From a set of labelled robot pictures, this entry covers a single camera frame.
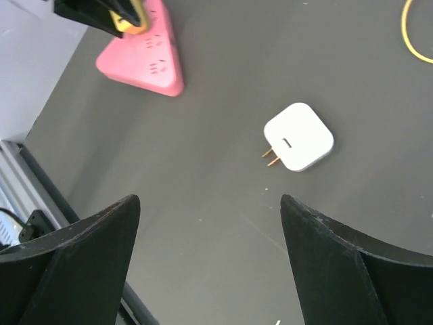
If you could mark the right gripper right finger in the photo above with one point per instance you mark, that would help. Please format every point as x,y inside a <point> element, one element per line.
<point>344,276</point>

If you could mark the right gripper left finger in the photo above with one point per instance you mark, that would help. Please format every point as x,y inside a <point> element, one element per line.
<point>74,275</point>

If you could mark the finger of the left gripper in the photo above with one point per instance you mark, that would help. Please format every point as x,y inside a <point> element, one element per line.
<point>127,11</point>
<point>90,13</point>

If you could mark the pink triangular power strip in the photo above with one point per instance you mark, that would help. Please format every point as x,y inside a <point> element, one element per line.
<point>149,60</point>

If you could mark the white flat charger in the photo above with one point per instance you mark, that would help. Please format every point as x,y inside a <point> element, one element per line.
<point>297,137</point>

